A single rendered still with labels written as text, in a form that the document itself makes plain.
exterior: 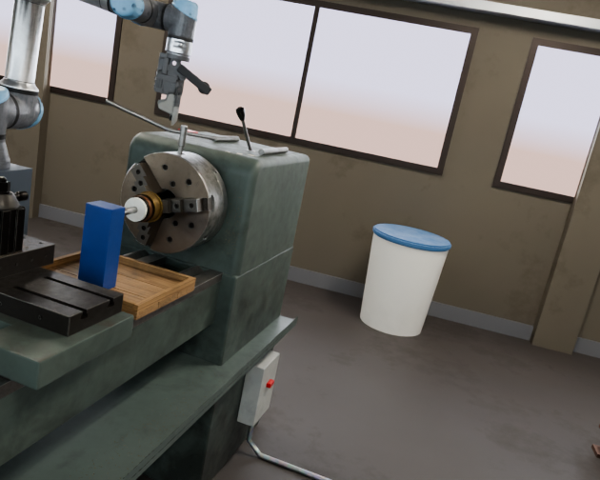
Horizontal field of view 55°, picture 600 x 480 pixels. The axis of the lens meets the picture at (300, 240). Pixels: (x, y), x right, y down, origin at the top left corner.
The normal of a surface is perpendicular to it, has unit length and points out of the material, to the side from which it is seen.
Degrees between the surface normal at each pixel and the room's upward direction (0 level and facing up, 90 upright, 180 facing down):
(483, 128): 90
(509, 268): 90
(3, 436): 90
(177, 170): 90
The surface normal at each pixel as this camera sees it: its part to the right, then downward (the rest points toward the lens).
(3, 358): -0.31, 0.17
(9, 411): 0.93, 0.26
